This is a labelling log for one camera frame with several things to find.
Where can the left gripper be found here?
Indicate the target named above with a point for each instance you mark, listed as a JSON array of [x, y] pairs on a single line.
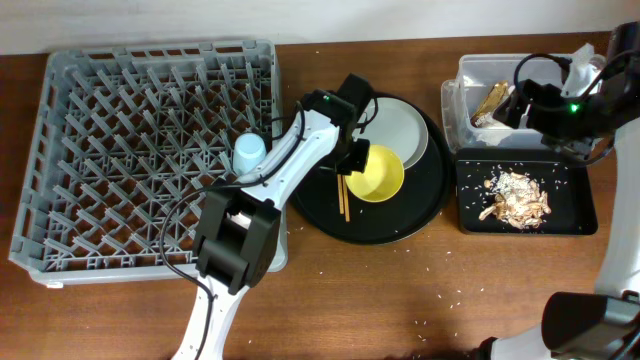
[[359, 158]]

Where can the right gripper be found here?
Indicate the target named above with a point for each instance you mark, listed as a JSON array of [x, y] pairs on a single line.
[[546, 97]]

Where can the yellow bowl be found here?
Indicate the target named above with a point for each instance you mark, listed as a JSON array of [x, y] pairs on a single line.
[[382, 178]]

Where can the wooden chopstick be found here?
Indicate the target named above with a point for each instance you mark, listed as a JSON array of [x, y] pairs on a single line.
[[345, 199], [340, 194]]

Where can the grey plate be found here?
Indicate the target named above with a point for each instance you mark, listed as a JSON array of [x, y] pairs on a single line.
[[398, 126]]

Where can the food scraps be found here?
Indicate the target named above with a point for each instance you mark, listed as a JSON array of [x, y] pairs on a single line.
[[517, 201]]

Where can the blue plastic cup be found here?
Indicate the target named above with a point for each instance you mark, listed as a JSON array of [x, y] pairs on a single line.
[[249, 151]]

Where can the white napkin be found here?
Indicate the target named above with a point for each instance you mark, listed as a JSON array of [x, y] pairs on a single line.
[[572, 81]]

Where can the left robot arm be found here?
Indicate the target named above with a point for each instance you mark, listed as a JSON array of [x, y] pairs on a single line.
[[237, 236]]

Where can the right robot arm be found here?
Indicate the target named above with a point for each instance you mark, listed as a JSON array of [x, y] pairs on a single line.
[[602, 324]]

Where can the grey dishwasher rack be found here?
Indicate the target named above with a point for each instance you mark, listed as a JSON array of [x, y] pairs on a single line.
[[122, 138]]

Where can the black rectangular tray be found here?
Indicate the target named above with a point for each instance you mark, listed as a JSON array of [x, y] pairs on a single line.
[[568, 188]]

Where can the round black tray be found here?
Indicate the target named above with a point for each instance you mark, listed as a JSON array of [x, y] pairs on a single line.
[[424, 193]]

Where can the clear plastic bin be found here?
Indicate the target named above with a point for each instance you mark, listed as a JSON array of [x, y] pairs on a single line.
[[460, 98]]

